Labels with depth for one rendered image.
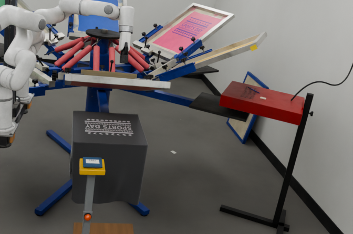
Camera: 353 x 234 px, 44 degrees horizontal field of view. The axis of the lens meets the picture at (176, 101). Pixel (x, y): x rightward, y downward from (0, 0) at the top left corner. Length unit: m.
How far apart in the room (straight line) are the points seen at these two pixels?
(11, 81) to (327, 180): 2.90
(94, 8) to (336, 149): 2.51
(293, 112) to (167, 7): 4.31
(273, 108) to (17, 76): 1.88
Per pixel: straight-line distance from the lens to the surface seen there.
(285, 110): 3.27
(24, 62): 2.13
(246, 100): 3.28
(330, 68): 4.15
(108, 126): 2.85
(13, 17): 2.07
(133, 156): 2.67
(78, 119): 2.91
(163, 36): 4.45
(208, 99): 3.63
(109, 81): 2.43
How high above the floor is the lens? 2.10
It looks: 19 degrees down
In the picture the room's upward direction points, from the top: 9 degrees clockwise
